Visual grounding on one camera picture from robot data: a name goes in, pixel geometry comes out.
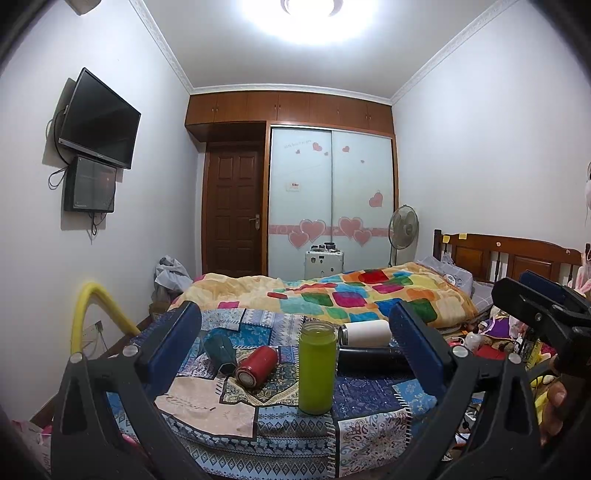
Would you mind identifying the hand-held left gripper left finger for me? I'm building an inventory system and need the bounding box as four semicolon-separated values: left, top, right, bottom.
50;300;204;480

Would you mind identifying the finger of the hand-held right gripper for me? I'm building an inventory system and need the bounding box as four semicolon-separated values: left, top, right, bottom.
518;270;591;315
491;276;591;346

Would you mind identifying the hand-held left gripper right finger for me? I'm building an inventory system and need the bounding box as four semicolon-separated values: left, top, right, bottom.
388;300;543;480

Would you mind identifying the dark teal cup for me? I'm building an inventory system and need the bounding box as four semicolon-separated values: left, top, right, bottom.
204;332;238;376

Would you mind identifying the person's right hand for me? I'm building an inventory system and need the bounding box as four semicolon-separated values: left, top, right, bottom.
539;382;570;446

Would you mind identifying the pink plush toy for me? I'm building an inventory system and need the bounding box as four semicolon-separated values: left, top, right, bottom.
571;249;591;298

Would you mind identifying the black bottle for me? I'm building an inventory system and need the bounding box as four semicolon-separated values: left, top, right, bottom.
336;346;413;377

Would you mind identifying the wooden bed headboard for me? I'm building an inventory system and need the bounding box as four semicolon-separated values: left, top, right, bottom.
433;229;584;286

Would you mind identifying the grey clothes heap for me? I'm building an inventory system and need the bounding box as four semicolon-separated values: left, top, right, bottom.
153;255;194;306

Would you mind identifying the red can bottle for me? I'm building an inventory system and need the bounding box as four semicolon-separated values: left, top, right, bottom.
235;345;279;388

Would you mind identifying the grey pillow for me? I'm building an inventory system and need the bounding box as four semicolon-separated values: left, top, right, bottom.
417;254;475;297

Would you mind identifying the yellow foam tube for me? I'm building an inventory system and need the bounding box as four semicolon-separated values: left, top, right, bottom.
69;282;142;357

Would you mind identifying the colourful checked blanket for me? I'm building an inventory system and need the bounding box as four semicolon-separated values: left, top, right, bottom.
168;261;479;331

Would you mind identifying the patchwork blue bedsheet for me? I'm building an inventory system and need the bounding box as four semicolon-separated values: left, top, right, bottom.
106;307;439;480

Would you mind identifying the white box appliance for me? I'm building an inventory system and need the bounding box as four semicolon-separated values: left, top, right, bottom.
303;244;345;282

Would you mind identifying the standing fan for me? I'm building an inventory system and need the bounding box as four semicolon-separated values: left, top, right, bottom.
387;204;420;268

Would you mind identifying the brown wooden door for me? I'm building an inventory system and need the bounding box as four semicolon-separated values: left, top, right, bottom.
202;141;268;280

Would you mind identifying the sliding wardrobe with hearts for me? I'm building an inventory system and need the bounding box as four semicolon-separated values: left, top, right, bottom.
267;125;398;282

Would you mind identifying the wooden overhead cabinet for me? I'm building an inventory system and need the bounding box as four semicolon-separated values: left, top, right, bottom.
185;90;394;144

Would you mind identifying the ceiling lamp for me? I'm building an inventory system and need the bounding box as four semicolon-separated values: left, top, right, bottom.
231;0;394;43

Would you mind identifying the small black wall monitor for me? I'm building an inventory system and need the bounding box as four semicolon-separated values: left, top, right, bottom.
63;155;117;214

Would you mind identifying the wall-mounted television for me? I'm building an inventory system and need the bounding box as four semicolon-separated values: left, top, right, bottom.
57;67;142;171

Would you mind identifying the black television cable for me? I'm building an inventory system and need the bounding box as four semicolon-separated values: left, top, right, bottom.
45;104;71;191

